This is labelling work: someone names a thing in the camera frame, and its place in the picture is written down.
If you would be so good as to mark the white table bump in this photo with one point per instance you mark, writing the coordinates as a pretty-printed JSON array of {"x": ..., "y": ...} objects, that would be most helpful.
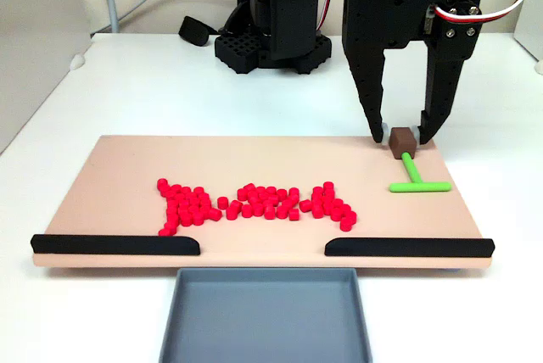
[
  {"x": 77, "y": 61},
  {"x": 539, "y": 67}
]

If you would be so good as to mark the white partition panel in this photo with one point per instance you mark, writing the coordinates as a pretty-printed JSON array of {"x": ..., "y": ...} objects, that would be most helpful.
[{"x": 532, "y": 15}]

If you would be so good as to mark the small red cylinder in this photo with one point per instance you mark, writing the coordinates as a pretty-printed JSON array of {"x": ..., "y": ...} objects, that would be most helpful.
[
  {"x": 264, "y": 198},
  {"x": 351, "y": 215},
  {"x": 283, "y": 202},
  {"x": 165, "y": 192},
  {"x": 175, "y": 188},
  {"x": 185, "y": 221},
  {"x": 192, "y": 198},
  {"x": 231, "y": 213},
  {"x": 165, "y": 232},
  {"x": 326, "y": 201},
  {"x": 269, "y": 212},
  {"x": 183, "y": 205},
  {"x": 173, "y": 219},
  {"x": 316, "y": 198},
  {"x": 194, "y": 206},
  {"x": 234, "y": 205},
  {"x": 259, "y": 190},
  {"x": 345, "y": 208},
  {"x": 328, "y": 193},
  {"x": 294, "y": 215},
  {"x": 281, "y": 193},
  {"x": 253, "y": 197},
  {"x": 305, "y": 205},
  {"x": 258, "y": 209},
  {"x": 328, "y": 185},
  {"x": 171, "y": 205},
  {"x": 203, "y": 197},
  {"x": 169, "y": 226},
  {"x": 293, "y": 191},
  {"x": 282, "y": 210},
  {"x": 205, "y": 205},
  {"x": 318, "y": 190},
  {"x": 181, "y": 197},
  {"x": 346, "y": 224},
  {"x": 204, "y": 212},
  {"x": 292, "y": 200},
  {"x": 317, "y": 210},
  {"x": 183, "y": 213},
  {"x": 171, "y": 213},
  {"x": 270, "y": 190},
  {"x": 336, "y": 213},
  {"x": 197, "y": 219},
  {"x": 273, "y": 201},
  {"x": 185, "y": 190},
  {"x": 171, "y": 197},
  {"x": 198, "y": 190},
  {"x": 161, "y": 185},
  {"x": 215, "y": 214},
  {"x": 249, "y": 187},
  {"x": 337, "y": 202},
  {"x": 195, "y": 211},
  {"x": 247, "y": 210},
  {"x": 326, "y": 209},
  {"x": 222, "y": 201},
  {"x": 242, "y": 194}
]

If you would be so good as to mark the pink board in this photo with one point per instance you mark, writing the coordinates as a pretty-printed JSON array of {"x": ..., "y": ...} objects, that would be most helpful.
[{"x": 127, "y": 176}]

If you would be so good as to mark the grey square tray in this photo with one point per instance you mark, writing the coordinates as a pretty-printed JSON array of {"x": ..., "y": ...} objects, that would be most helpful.
[{"x": 265, "y": 320}]

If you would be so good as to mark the grey partition panel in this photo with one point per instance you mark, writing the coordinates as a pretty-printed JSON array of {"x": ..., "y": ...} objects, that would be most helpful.
[{"x": 38, "y": 40}]

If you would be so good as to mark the black foam rail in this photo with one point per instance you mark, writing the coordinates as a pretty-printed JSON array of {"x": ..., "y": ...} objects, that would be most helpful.
[
  {"x": 407, "y": 247},
  {"x": 114, "y": 245}
]

